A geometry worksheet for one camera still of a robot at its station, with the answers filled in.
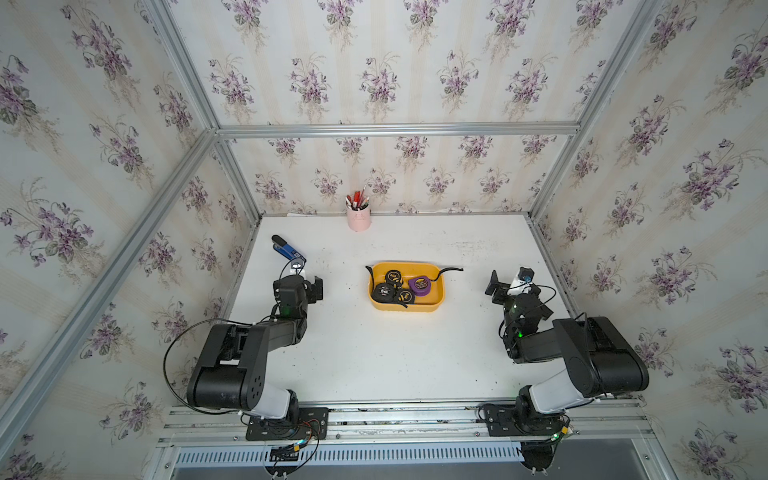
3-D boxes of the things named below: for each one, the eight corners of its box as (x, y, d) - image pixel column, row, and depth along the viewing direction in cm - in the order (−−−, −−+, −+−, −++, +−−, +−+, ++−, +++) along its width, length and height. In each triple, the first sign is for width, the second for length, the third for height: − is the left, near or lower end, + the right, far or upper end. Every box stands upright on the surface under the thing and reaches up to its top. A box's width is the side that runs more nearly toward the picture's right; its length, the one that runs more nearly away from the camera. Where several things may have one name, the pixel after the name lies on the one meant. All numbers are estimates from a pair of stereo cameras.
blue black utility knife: (272, 247, 112) (268, 239, 108) (278, 241, 113) (275, 233, 110) (299, 266, 106) (296, 259, 102) (306, 261, 108) (303, 253, 104)
